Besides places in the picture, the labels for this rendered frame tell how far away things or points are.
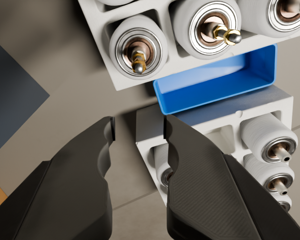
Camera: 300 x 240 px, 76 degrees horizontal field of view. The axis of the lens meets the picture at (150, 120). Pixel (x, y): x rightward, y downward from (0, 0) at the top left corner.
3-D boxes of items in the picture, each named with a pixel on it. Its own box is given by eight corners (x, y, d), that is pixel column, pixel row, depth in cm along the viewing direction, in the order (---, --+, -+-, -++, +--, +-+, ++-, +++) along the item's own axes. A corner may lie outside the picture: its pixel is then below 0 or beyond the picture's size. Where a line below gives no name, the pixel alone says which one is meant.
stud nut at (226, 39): (238, 41, 24) (241, 42, 23) (225, 47, 24) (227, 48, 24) (235, 25, 23) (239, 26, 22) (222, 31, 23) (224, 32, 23)
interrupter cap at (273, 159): (260, 165, 46) (262, 166, 45) (259, 141, 42) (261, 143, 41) (293, 156, 45) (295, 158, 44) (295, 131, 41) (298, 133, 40)
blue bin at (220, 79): (158, 97, 63) (163, 116, 52) (148, 65, 57) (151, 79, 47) (252, 69, 59) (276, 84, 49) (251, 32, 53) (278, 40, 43)
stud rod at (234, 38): (219, 33, 28) (243, 42, 22) (213, 35, 29) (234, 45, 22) (218, 25, 28) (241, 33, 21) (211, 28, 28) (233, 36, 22)
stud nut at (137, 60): (146, 70, 25) (147, 72, 25) (134, 74, 25) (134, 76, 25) (143, 55, 24) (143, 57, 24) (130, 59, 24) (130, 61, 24)
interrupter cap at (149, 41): (169, 62, 32) (170, 64, 31) (130, 83, 34) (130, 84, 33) (148, 16, 28) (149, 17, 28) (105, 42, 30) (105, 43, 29)
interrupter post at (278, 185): (271, 186, 50) (279, 197, 47) (271, 180, 49) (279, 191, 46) (281, 184, 50) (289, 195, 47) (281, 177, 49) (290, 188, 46)
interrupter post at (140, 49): (148, 55, 31) (149, 61, 28) (135, 63, 32) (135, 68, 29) (142, 42, 30) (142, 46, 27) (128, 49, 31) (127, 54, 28)
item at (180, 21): (211, 32, 46) (247, 46, 31) (174, 48, 48) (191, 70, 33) (201, -13, 42) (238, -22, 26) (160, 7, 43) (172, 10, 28)
